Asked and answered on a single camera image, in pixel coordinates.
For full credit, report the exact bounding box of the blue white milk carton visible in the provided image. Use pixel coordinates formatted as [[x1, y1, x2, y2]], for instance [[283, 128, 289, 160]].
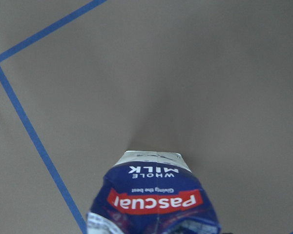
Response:
[[86, 151, 221, 234]]

